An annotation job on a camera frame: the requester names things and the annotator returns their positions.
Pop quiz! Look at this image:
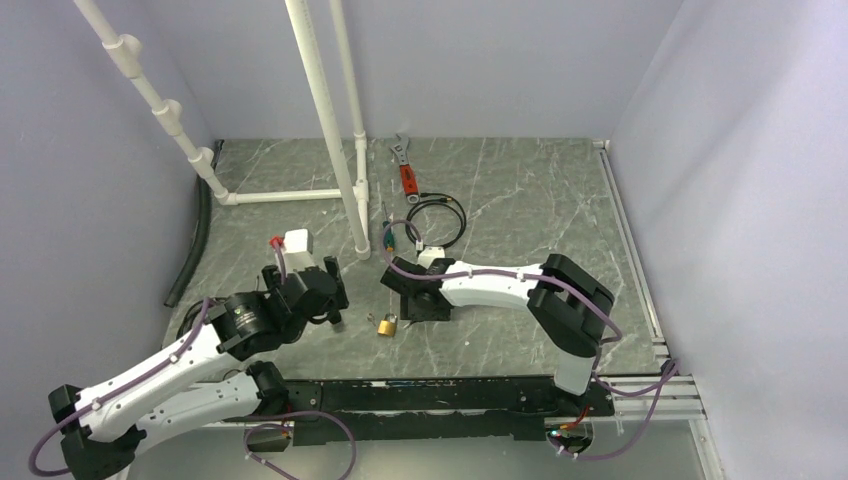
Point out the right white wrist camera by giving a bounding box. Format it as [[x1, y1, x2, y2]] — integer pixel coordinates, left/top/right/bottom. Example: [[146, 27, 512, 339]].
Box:
[[415, 240, 445, 269]]

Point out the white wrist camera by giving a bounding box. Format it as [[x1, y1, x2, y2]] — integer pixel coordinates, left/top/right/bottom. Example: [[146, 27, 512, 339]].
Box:
[[415, 240, 445, 269], [269, 228, 317, 275]]

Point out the black foam tube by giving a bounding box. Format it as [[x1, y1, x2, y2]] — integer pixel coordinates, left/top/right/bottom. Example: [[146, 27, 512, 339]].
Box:
[[163, 177, 213, 308]]

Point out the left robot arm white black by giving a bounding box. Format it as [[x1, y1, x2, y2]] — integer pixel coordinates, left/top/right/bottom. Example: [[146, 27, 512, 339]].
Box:
[[48, 256, 349, 479]]

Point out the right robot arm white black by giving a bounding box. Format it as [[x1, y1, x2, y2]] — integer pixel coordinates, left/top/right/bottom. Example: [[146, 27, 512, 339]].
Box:
[[380, 254, 621, 415]]

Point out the green handle screwdriver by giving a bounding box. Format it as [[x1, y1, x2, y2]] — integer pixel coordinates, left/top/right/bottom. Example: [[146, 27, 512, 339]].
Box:
[[381, 201, 396, 253]]

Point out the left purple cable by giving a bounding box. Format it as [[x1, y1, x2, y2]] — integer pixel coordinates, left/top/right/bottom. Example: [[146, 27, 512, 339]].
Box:
[[27, 248, 359, 480]]

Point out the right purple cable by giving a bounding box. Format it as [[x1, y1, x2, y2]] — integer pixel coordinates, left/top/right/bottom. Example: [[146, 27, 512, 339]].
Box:
[[380, 219, 682, 463]]

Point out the white pvc pipe frame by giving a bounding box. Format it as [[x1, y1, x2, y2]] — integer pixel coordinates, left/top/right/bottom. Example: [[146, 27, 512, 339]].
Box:
[[74, 1, 371, 260]]

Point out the purple cable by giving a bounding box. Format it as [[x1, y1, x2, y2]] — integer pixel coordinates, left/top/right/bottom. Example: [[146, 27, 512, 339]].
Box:
[[27, 248, 359, 480], [380, 219, 682, 463]]

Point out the aluminium rail right edge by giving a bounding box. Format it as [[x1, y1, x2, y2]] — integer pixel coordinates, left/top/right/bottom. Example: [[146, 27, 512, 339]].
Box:
[[593, 140, 727, 479]]

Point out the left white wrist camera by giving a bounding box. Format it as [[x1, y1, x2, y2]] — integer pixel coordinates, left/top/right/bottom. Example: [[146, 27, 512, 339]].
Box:
[[269, 228, 317, 275]]

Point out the coiled black cable right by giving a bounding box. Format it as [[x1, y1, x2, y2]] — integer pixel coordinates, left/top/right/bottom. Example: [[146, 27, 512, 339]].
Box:
[[404, 192, 468, 252]]

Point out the small brass padlock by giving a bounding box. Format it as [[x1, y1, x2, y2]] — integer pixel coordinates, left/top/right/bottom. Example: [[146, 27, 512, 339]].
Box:
[[377, 313, 398, 337]]

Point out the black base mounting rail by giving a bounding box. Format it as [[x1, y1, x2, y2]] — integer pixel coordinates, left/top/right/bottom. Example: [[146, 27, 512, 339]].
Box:
[[246, 362, 614, 446]]

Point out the red handle adjustable wrench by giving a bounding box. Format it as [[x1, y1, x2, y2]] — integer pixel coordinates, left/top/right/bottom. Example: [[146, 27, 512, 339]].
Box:
[[390, 133, 420, 205]]

